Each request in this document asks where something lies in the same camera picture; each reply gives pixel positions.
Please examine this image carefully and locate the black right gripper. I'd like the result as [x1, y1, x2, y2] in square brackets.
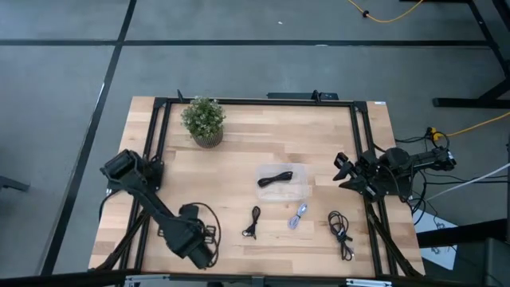
[332, 153, 386, 200]

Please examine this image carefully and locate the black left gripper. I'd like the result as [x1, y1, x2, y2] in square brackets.
[159, 217, 215, 270]

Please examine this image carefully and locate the thick dark long cable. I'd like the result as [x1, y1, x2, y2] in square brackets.
[327, 210, 355, 262]

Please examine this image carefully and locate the white USB-C cable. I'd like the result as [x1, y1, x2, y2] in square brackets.
[287, 202, 308, 230]

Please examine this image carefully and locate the thin black USB-C cable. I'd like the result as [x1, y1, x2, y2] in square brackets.
[241, 205, 262, 241]

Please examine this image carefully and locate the clear plastic bin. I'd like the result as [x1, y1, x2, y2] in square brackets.
[254, 162, 312, 202]

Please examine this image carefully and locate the black bar at table edge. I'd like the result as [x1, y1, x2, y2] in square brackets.
[266, 89, 339, 101]

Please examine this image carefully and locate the white printed paper sheet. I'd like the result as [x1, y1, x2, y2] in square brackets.
[412, 209, 459, 271]

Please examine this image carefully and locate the black floor beam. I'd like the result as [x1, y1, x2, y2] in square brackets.
[416, 218, 510, 249]

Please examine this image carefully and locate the green plant in ribbed pot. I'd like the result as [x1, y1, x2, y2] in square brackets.
[180, 95, 227, 150]

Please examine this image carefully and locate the dark grey box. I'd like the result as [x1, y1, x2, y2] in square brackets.
[481, 238, 510, 287]

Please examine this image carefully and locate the black metal stand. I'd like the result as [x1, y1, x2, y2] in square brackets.
[398, 0, 510, 109]

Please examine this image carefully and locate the black floor object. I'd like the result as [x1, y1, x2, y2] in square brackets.
[0, 175, 31, 193]

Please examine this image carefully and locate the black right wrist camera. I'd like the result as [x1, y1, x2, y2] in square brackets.
[333, 151, 351, 171]

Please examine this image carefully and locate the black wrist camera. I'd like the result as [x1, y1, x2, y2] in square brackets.
[333, 151, 351, 171]
[178, 202, 200, 220]

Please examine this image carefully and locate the black wrist camera cable loop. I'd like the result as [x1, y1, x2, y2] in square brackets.
[190, 202, 222, 269]

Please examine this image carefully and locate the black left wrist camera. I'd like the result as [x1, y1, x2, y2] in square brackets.
[178, 202, 200, 220]

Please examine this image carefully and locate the black coiled USB-C cable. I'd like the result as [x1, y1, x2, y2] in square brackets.
[257, 170, 295, 189]

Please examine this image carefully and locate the black aluminium table frame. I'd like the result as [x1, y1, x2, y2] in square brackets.
[89, 89, 426, 280]

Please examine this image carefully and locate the white metal bracket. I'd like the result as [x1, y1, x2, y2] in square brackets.
[345, 277, 394, 287]

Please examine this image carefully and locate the black cable bundle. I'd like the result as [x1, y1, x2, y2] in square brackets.
[394, 133, 510, 224]

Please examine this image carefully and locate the white floor cable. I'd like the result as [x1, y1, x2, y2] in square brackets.
[424, 162, 510, 202]

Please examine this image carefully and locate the yellow power cord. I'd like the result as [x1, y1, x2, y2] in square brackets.
[428, 111, 510, 141]
[346, 0, 426, 24]

